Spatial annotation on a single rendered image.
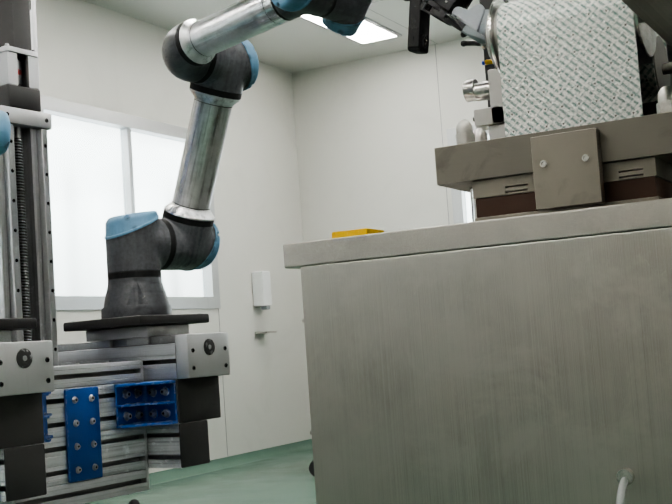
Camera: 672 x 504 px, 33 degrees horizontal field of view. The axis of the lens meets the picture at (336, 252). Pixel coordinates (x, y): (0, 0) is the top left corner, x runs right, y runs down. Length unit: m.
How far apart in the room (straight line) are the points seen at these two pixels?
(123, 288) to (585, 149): 1.13
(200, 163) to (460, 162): 0.88
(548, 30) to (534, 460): 0.74
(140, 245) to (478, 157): 0.93
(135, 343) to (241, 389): 5.28
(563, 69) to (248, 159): 6.16
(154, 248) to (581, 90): 1.01
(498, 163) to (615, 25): 0.34
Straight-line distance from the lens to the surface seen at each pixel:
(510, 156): 1.78
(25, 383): 2.04
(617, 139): 1.74
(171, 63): 2.44
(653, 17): 1.64
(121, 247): 2.49
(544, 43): 2.01
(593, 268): 1.67
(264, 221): 8.12
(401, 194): 8.22
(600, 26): 1.98
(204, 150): 2.54
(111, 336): 2.49
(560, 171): 1.73
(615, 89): 1.96
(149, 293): 2.47
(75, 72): 6.70
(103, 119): 6.80
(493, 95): 2.10
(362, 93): 8.46
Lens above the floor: 0.73
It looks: 5 degrees up
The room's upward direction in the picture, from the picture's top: 4 degrees counter-clockwise
